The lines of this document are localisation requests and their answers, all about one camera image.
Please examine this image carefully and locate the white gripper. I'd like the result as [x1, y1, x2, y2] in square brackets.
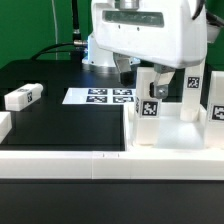
[91, 0, 207, 99]

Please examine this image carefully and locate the white desk top tray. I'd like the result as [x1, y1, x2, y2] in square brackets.
[124, 103, 224, 153]

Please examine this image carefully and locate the printed fiducial marker sheet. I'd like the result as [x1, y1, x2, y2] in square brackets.
[63, 88, 135, 105]

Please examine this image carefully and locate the white left obstacle block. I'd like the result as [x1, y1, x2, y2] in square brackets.
[0, 112, 12, 144]

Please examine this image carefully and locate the white front obstacle bar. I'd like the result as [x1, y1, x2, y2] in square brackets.
[0, 150, 224, 180]

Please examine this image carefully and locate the black thick cable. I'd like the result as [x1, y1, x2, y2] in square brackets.
[29, 0, 88, 62]

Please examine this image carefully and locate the thin white cable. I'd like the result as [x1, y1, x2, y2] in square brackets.
[51, 0, 59, 61]

